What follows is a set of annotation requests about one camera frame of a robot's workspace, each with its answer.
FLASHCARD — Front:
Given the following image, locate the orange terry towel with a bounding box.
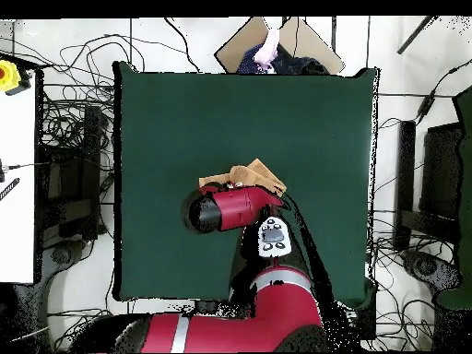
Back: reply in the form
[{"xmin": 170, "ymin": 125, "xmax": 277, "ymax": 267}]
[{"xmin": 198, "ymin": 158, "xmax": 288, "ymax": 197}]

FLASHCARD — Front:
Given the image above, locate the dark green table cloth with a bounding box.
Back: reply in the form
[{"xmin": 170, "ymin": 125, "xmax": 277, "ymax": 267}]
[{"xmin": 112, "ymin": 60, "xmax": 381, "ymax": 310}]

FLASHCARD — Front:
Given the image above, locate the dark blue garment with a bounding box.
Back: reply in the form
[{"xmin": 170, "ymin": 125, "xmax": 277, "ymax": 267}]
[{"xmin": 236, "ymin": 43, "xmax": 329, "ymax": 75}]

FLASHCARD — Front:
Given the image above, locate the brown cardboard box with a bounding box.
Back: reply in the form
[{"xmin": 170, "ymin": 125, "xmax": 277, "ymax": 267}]
[{"xmin": 214, "ymin": 16, "xmax": 346, "ymax": 75}]

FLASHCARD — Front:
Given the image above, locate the pink garment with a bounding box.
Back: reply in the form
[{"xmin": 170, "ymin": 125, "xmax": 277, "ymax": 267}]
[{"xmin": 253, "ymin": 29, "xmax": 280, "ymax": 71}]

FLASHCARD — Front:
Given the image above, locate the black chair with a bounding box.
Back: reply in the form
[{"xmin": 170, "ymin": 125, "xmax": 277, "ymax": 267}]
[
  {"xmin": 36, "ymin": 104, "xmax": 102, "ymax": 241},
  {"xmin": 393, "ymin": 120, "xmax": 462, "ymax": 252}
]

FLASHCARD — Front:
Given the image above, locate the chair base with casters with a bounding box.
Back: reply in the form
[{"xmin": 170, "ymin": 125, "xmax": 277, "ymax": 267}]
[
  {"xmin": 401, "ymin": 249, "xmax": 462, "ymax": 296},
  {"xmin": 40, "ymin": 239, "xmax": 88, "ymax": 274}
]

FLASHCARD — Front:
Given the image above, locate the white desk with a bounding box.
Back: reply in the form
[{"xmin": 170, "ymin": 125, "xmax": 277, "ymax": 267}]
[{"xmin": 0, "ymin": 69, "xmax": 38, "ymax": 284}]

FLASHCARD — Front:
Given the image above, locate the black rod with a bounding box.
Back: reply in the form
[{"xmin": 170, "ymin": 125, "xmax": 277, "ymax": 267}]
[{"xmin": 396, "ymin": 15, "xmax": 440, "ymax": 55}]

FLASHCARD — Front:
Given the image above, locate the yellow emergency stop button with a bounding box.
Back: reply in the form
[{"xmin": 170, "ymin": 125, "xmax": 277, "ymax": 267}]
[{"xmin": 0, "ymin": 59, "xmax": 34, "ymax": 97}]

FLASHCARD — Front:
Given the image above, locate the black cable with adapter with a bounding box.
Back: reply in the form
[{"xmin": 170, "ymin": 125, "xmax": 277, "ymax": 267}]
[{"xmin": 416, "ymin": 58, "xmax": 472, "ymax": 123}]

